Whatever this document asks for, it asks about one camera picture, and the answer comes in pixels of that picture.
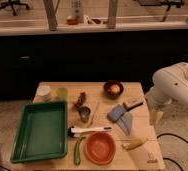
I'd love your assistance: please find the yellow banana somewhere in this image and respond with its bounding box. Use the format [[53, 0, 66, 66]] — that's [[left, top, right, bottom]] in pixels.
[[122, 138, 148, 150]]

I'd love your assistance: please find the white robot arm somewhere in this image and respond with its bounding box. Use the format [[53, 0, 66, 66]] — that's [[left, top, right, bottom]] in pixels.
[[145, 62, 188, 126]]

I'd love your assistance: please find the small metal cup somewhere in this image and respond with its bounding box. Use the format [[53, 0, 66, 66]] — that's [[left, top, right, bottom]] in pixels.
[[78, 106, 91, 123]]

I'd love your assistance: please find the translucent green cup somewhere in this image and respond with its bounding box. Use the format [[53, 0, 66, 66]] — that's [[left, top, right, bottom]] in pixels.
[[56, 87, 68, 101]]

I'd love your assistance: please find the blue grey cloth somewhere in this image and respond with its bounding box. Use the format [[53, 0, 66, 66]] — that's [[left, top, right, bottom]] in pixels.
[[107, 105, 132, 136]]

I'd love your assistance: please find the orange fruit in bowl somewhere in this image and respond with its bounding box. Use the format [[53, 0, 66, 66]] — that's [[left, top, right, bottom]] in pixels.
[[110, 84, 120, 93]]

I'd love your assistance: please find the dark brown bowl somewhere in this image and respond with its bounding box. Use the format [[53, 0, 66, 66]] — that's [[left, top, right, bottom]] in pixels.
[[103, 80, 124, 99]]

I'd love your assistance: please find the orange plastic bowl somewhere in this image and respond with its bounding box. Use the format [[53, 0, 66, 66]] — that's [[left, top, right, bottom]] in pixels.
[[83, 132, 116, 165]]

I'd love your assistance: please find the red brown toy food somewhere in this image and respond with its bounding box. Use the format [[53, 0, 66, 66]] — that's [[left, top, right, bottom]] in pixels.
[[74, 92, 86, 109]]

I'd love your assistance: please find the white cylindrical container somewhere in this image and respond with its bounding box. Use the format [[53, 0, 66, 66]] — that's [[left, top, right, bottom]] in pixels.
[[37, 85, 51, 101]]

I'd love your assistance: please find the green plastic tray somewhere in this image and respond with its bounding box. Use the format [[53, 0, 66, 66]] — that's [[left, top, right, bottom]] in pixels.
[[10, 101, 68, 163]]

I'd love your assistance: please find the red object on shelf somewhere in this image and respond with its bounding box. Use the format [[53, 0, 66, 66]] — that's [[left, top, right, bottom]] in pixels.
[[67, 18, 79, 25]]

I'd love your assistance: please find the white bottle on shelf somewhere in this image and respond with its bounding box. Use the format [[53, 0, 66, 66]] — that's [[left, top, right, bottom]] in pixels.
[[71, 0, 84, 23]]

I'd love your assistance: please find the black office chair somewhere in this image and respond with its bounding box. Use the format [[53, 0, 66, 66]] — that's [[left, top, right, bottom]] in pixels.
[[0, 0, 30, 16]]

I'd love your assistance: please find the black cable on floor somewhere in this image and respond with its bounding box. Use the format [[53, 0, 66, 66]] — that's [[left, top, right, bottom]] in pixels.
[[156, 132, 188, 171]]

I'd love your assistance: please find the white handled black brush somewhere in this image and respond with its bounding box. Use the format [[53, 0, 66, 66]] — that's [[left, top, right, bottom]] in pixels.
[[68, 127, 112, 137]]

